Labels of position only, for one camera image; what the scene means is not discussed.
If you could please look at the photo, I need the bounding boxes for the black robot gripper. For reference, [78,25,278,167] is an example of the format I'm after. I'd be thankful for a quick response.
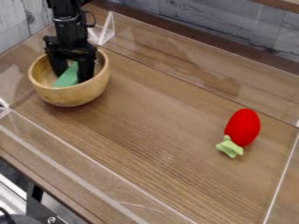
[43,17,96,83]

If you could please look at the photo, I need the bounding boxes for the green rectangular block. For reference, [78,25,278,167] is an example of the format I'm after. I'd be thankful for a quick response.
[52,61,79,88]

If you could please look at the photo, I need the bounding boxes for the brown wooden bowl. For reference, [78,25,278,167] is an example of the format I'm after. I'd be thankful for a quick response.
[28,49,110,107]

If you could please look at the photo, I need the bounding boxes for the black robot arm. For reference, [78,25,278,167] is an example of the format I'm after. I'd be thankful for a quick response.
[43,0,98,83]

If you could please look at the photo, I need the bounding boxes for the red plush strawberry toy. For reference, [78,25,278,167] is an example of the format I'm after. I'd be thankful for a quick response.
[217,108,262,158]

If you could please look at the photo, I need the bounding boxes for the clear acrylic corner bracket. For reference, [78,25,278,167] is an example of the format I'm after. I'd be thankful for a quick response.
[88,12,115,46]

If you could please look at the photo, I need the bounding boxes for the clear acrylic enclosure walls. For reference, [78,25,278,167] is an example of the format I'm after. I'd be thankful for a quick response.
[0,16,299,224]

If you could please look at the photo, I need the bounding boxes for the black table frame leg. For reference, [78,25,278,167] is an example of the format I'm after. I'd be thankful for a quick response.
[26,182,82,224]

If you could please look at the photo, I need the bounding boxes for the black cable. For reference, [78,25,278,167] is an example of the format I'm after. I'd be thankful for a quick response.
[0,206,16,224]

